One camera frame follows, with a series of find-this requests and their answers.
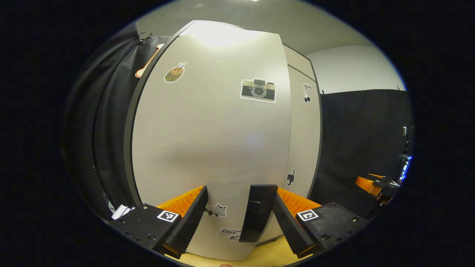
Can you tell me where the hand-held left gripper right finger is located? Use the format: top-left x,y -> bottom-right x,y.
272,187 -> 368,259

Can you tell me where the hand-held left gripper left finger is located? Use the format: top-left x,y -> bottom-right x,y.
110,185 -> 209,259

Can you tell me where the white cabinet door cat sticker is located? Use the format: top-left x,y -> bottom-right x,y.
260,63 -> 322,245

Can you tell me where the white cabinet door camera sticker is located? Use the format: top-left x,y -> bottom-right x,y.
132,20 -> 292,261

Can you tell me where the white cabinet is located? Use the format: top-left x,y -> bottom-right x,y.
124,20 -> 323,245

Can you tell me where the white cabinet drawer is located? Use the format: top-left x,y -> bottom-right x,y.
283,44 -> 317,83

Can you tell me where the lit computer monitor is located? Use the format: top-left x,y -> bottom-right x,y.
399,156 -> 413,182

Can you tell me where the black backdrop cloth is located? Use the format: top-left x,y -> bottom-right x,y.
62,32 -> 414,223

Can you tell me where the black cabinet door handle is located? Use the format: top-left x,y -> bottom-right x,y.
239,184 -> 278,243

